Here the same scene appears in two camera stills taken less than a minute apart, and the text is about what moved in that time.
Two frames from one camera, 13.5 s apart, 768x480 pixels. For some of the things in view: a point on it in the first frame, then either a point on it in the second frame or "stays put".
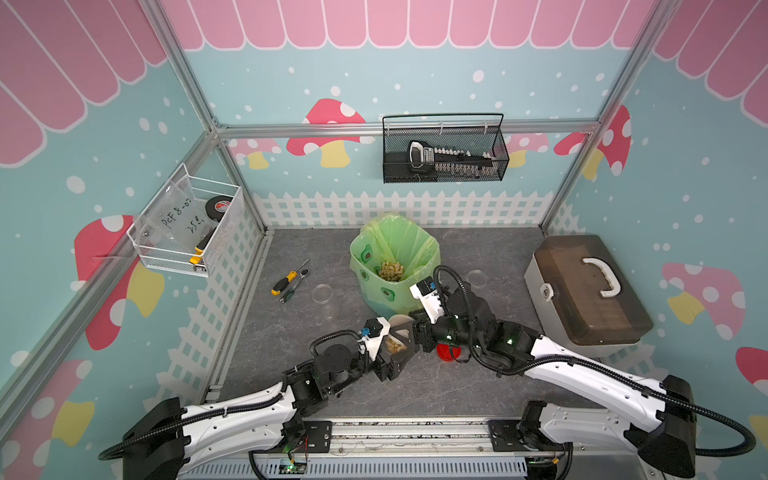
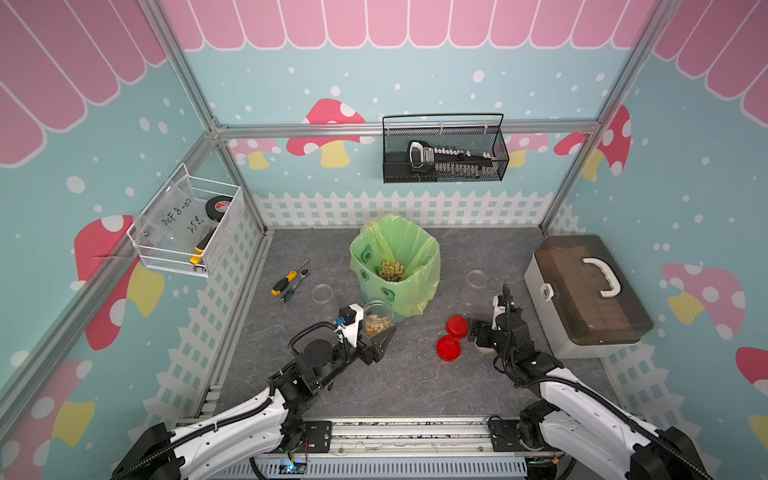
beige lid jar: [399, 335] to [378, 315]
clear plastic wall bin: [188, 226] stays put
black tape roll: [217, 205] stays put
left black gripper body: [381, 369] to [363, 352]
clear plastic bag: [174, 217] stays put
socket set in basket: [461, 162] stays put
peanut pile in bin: [391, 271] stays put
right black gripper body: [444, 331] to [488, 338]
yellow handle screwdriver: [283, 283] stays put
